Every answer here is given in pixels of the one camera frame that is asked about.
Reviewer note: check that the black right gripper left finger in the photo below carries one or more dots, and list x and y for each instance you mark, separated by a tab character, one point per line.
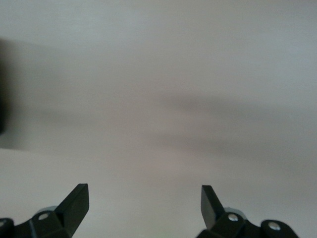
71	213

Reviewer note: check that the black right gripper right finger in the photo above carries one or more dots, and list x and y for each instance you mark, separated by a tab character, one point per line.
210	210

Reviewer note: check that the black rectangular plastic tray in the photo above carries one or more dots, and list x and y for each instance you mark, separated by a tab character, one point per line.
2	86

